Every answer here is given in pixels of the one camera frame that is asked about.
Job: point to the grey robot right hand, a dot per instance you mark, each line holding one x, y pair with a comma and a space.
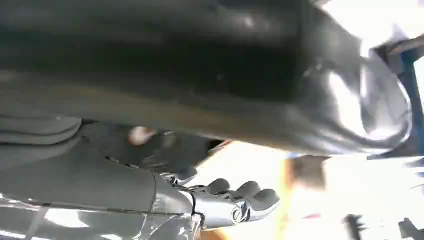
82, 179

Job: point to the yellow tape strip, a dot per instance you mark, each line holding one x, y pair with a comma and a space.
282, 198

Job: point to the brown cardboard parcel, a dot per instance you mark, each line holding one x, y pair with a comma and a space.
309, 170

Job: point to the small black object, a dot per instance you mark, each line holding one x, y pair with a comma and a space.
410, 229
355, 227

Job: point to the blue metal frame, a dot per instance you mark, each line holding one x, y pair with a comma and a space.
415, 99

